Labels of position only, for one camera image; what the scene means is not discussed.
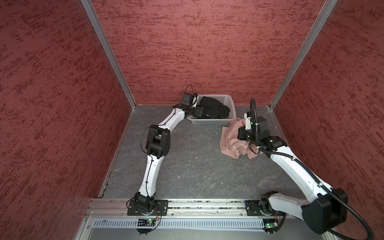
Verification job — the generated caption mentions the pink shorts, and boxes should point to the pink shorts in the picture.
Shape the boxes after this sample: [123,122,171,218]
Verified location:
[220,118,260,159]

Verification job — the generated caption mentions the white plastic basket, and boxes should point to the white plastic basket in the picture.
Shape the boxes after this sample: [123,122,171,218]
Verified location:
[188,95,237,125]

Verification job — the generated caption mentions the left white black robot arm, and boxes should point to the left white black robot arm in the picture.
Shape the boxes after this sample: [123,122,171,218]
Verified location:
[133,105,204,215]

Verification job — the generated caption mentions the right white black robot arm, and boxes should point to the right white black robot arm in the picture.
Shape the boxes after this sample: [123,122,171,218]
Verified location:
[238,112,348,235]

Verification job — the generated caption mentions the black shorts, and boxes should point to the black shorts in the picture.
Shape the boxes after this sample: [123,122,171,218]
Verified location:
[199,97,230,119]

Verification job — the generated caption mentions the right green circuit board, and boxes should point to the right green circuit board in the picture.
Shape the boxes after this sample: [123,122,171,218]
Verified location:
[263,219,279,232]

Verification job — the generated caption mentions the green circuit board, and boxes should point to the green circuit board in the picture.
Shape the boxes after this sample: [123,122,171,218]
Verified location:
[137,219,156,228]
[263,219,279,232]

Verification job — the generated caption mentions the left green circuit board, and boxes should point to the left green circuit board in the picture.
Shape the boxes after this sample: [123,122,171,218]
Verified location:
[137,219,156,228]

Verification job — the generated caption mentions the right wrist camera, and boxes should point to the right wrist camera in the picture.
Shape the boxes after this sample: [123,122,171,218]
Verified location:
[244,112,252,131]

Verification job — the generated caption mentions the black corrugated cable conduit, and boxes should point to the black corrugated cable conduit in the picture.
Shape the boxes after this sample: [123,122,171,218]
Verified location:
[249,96,375,240]

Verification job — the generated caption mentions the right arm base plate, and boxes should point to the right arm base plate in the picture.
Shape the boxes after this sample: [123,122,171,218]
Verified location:
[245,200,285,217]

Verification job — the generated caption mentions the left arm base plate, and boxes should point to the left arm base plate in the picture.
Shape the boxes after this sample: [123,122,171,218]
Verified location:
[126,200,169,217]

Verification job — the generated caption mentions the white slotted cable duct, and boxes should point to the white slotted cable duct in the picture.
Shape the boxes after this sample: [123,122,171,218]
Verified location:
[92,218,264,232]

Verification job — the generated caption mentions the aluminium mounting rail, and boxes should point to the aluminium mounting rail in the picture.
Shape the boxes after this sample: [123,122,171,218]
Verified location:
[85,197,328,219]

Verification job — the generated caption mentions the left corner aluminium post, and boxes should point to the left corner aluminium post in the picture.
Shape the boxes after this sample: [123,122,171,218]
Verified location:
[81,0,137,110]

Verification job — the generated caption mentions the corner aluminium post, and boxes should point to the corner aluminium post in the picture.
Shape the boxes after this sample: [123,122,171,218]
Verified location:
[269,0,338,111]
[81,0,137,110]

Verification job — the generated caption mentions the right corner aluminium post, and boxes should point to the right corner aluminium post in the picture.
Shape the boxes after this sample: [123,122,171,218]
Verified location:
[269,0,338,111]

